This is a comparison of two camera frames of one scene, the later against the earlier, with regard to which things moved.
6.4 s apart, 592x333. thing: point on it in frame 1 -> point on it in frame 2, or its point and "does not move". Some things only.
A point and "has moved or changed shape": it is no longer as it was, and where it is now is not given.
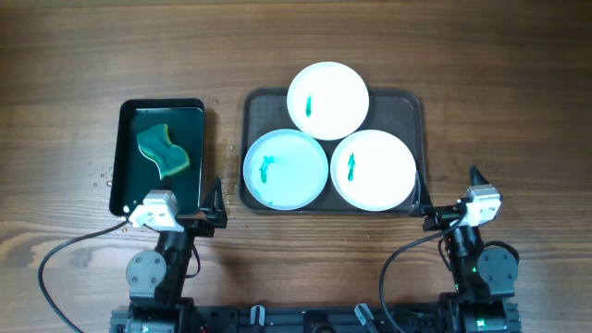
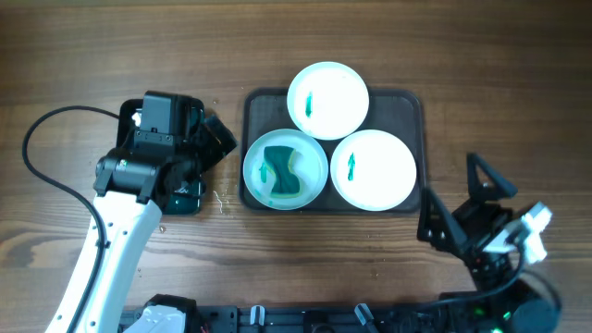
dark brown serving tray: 399,111 does not move
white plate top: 327,100 does not move
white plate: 285,170 does not move
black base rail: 304,318 does not move
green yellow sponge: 155,144 has moved or changed shape
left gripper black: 193,218 -> 215,137
